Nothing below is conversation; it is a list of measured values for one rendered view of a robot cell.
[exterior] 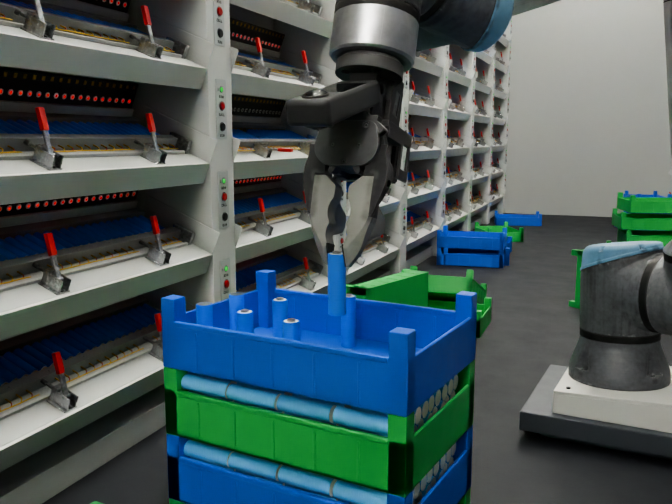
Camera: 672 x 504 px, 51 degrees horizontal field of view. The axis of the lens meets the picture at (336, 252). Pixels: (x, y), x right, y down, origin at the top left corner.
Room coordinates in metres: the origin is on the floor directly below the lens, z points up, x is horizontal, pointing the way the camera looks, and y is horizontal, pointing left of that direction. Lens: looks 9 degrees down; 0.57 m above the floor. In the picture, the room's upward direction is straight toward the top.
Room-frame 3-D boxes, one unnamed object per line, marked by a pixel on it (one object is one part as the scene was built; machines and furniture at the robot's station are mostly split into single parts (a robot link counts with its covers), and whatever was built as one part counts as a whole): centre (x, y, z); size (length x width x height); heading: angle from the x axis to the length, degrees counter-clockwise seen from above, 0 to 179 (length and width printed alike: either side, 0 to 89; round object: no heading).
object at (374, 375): (0.77, 0.02, 0.36); 0.30 x 0.20 x 0.08; 61
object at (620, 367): (1.34, -0.57, 0.15); 0.19 x 0.19 x 0.10
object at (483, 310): (2.12, -0.32, 0.04); 0.30 x 0.20 x 0.08; 68
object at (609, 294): (1.34, -0.57, 0.29); 0.17 x 0.15 x 0.18; 37
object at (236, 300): (0.83, 0.12, 0.36); 0.02 x 0.02 x 0.06
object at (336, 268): (0.69, 0.00, 0.43); 0.02 x 0.02 x 0.06
